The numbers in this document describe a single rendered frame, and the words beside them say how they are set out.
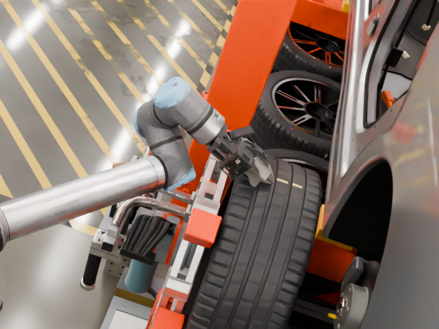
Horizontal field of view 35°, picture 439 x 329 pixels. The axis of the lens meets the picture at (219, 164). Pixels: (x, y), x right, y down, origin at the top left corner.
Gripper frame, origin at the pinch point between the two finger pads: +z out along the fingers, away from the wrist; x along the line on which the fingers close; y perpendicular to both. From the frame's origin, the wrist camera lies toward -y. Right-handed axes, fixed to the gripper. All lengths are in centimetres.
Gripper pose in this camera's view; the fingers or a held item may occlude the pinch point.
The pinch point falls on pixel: (269, 177)
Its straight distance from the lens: 184.6
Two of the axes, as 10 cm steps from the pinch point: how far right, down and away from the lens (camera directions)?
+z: 7.0, 6.3, 3.2
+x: 6.9, -4.8, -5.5
